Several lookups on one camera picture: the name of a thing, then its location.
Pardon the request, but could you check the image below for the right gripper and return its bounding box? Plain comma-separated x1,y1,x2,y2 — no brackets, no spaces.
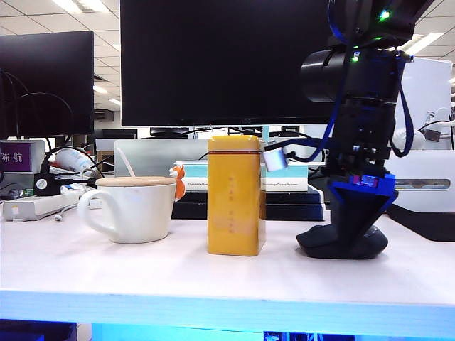
325,101,398,251

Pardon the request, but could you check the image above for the black computer mouse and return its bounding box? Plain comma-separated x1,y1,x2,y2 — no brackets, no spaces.
296,225,389,260

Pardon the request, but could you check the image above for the black mouse pad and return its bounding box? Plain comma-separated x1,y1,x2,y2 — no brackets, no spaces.
385,204,455,243

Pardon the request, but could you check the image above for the thin navy book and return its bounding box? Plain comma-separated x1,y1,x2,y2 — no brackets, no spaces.
176,186,325,205

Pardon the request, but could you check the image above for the teal book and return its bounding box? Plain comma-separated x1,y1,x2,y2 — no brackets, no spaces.
183,163,309,180

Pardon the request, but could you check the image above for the white book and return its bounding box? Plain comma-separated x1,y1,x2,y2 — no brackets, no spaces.
184,178,309,193

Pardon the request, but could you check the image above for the white box with slot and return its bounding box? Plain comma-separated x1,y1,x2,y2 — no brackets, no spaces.
385,149,455,213

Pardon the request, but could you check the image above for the white crumpled ball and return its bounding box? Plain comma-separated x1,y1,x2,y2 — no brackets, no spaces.
392,128,427,151

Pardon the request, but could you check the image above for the yellow tin box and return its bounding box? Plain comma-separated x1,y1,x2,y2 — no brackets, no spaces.
207,134,267,256

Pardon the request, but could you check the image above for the white partition board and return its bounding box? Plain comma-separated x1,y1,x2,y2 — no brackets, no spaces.
394,56,454,152

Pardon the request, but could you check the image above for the orange fox figurine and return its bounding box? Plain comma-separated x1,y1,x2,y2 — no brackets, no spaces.
168,165,187,202

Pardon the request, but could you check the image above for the ceiling light panel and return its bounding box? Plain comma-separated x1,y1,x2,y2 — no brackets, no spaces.
49,0,109,15
401,33,445,57

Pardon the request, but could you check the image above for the large black monitor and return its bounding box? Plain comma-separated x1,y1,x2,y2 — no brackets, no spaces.
119,0,356,127

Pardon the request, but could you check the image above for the frosted glass panel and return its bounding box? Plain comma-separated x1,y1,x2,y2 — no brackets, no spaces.
113,137,309,178

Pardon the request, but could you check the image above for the white ceramic mug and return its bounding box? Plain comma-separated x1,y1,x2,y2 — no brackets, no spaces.
77,181,178,244

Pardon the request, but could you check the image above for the wooden mug lid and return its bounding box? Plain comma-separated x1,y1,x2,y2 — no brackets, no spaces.
95,175,178,188

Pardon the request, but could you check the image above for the white spoon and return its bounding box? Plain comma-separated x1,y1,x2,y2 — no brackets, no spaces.
116,148,138,178

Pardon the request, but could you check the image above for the white tube bottle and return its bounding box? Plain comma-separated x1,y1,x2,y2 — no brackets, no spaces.
55,148,95,173

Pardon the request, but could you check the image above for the black cube charger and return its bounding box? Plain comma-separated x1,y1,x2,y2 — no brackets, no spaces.
33,173,62,197

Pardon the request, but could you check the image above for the white power strip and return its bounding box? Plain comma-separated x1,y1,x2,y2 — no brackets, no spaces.
1,191,81,222

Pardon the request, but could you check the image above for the purple name sign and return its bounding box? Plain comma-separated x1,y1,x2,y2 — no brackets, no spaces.
0,140,46,174

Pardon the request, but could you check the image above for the small black monitor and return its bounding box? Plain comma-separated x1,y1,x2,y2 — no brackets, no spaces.
0,31,95,140

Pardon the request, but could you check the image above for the blue cable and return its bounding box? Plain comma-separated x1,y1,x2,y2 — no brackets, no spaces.
389,53,416,158
282,101,344,161

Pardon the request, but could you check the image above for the white cable connector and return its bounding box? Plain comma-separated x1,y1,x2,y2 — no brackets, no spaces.
262,148,289,173

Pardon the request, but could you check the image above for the white usb cable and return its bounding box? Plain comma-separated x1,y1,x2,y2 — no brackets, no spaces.
53,207,77,223

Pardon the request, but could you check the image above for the black cable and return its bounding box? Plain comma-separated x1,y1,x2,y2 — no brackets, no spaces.
0,70,76,141

